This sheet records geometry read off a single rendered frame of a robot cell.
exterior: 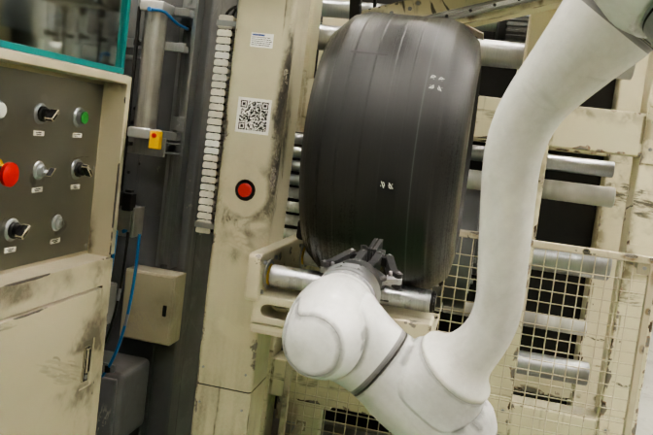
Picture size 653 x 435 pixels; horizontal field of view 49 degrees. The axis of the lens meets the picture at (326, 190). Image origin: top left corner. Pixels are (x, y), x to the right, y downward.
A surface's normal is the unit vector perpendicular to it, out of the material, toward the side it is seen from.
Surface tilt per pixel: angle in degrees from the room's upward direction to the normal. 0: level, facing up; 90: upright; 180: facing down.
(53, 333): 90
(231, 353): 90
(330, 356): 97
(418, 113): 75
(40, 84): 90
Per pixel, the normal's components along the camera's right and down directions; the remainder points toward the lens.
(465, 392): 0.47, -0.24
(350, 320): 0.65, -0.51
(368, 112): -0.18, -0.18
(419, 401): -0.27, 0.11
